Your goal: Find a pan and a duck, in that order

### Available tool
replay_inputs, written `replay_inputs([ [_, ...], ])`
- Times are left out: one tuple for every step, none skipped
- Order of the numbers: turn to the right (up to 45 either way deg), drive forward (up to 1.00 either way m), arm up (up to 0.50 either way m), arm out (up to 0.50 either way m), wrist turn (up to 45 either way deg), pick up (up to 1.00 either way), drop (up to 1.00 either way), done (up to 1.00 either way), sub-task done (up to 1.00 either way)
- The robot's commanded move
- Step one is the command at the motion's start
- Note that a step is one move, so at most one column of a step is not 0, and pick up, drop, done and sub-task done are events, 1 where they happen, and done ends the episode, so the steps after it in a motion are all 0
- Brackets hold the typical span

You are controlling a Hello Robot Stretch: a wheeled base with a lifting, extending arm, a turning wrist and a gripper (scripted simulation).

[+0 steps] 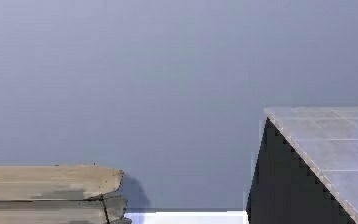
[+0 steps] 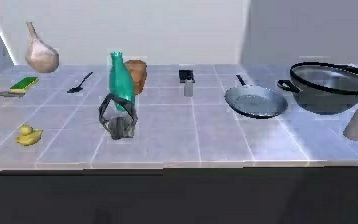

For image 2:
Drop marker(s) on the grey frying pan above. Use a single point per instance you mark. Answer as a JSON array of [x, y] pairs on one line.
[[257, 101]]

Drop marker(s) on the brown bread loaf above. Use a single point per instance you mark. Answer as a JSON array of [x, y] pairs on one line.
[[138, 73]]

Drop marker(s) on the green and yellow sponge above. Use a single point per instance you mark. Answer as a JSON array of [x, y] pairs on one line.
[[23, 84]]

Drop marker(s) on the pale pink garlic bulb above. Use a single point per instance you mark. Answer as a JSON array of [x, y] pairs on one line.
[[42, 55]]

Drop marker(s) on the green glass bottle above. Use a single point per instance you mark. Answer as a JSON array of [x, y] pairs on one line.
[[121, 81]]

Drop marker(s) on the large black wok pot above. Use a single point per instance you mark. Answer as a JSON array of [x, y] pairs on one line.
[[327, 90]]

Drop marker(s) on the black spoon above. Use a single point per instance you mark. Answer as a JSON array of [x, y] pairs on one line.
[[78, 85]]

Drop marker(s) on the grey black headphones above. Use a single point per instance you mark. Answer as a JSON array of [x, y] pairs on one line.
[[120, 125]]

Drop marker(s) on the yellow rubber duck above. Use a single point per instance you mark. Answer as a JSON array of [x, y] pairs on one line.
[[27, 136]]

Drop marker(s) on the grey flat knife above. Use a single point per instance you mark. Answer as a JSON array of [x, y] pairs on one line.
[[10, 94]]

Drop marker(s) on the tiled grey counter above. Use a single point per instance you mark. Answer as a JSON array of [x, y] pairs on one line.
[[187, 143]]

